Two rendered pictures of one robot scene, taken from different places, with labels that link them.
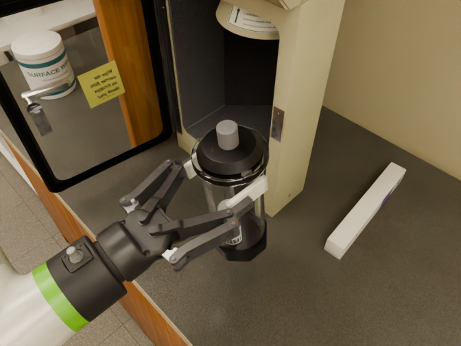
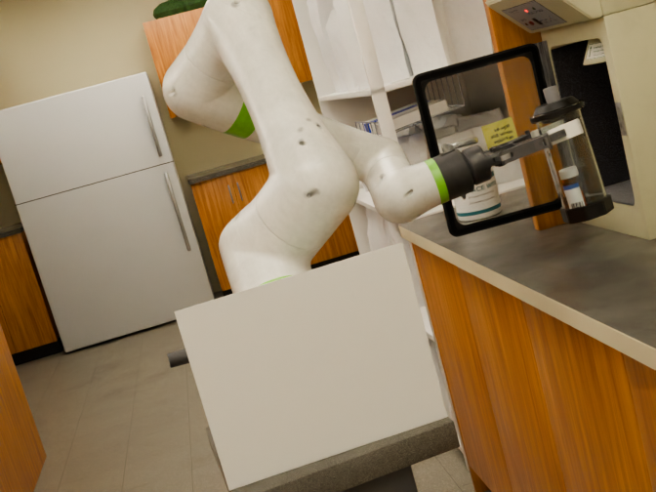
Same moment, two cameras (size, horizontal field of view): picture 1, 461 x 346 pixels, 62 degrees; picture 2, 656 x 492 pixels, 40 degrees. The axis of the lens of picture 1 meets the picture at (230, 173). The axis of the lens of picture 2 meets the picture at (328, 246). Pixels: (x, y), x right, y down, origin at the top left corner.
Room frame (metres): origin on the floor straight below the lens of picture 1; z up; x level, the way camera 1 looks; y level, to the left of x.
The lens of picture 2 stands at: (-1.35, -0.69, 1.44)
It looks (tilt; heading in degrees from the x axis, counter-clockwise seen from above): 10 degrees down; 38
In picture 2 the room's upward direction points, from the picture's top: 15 degrees counter-clockwise
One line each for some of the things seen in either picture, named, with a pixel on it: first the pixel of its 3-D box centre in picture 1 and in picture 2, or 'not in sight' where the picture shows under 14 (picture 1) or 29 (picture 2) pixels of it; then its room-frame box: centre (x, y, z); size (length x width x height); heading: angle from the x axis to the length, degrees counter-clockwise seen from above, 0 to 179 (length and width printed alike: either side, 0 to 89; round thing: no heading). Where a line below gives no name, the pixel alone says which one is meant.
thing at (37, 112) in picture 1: (40, 121); not in sight; (0.53, 0.34, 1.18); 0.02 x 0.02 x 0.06; 37
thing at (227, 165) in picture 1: (228, 144); (553, 102); (0.37, 0.00, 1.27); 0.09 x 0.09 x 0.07
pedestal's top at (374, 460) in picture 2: not in sight; (321, 436); (-0.37, 0.17, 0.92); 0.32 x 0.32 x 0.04; 50
